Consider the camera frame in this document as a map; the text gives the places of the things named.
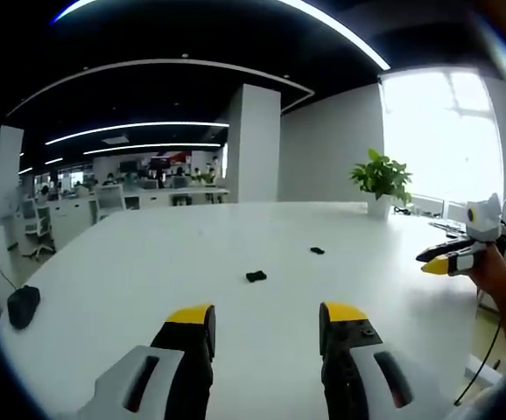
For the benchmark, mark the green potted plant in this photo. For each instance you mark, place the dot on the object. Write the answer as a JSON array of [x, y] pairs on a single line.
[[382, 184]]

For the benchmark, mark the black plastic buckle part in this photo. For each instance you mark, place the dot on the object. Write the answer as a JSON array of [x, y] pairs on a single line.
[[318, 250], [256, 276]]

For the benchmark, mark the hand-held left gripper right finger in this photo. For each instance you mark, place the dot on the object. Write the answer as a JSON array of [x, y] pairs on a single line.
[[349, 350]]

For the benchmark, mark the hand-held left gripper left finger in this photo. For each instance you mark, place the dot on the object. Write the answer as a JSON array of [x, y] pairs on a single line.
[[178, 350]]

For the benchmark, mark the white office desk row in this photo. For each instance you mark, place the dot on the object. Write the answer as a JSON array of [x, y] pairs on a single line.
[[148, 199]]

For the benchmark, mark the white mesh office chair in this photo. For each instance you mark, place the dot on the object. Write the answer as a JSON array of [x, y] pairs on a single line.
[[109, 199]]

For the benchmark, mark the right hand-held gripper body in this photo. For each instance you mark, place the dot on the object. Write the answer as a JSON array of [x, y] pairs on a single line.
[[482, 221]]

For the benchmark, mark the person's right hand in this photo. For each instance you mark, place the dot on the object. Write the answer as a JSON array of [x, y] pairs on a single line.
[[491, 271]]

